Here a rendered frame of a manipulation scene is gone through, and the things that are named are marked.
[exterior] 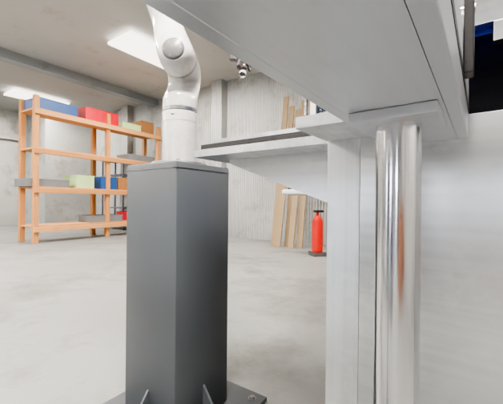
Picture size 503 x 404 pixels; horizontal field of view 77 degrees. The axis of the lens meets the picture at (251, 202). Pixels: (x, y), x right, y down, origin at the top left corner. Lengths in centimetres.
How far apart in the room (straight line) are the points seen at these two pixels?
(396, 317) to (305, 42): 30
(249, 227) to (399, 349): 596
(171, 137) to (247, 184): 527
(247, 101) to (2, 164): 745
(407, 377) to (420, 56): 33
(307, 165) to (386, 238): 43
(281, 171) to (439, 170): 37
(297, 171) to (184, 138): 46
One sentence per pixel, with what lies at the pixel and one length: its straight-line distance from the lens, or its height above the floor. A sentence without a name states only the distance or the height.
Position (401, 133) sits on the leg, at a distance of 39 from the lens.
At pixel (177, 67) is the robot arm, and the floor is 117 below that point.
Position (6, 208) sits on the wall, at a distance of 1138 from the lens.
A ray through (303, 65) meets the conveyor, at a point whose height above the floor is 84.
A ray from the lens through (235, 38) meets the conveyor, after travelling 22.
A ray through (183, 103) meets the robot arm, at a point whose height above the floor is 107.
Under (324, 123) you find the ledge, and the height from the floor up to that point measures 86.
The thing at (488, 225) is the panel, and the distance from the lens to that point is 60.
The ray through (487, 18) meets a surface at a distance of 66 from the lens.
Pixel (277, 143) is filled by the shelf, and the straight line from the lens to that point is 73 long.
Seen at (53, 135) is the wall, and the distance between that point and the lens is 1038.
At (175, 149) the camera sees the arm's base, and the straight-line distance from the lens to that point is 109.
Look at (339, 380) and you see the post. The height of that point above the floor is 39.
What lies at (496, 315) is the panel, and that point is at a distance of 62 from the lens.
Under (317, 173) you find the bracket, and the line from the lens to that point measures 77.
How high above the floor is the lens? 74
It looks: level
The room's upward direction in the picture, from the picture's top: 1 degrees clockwise
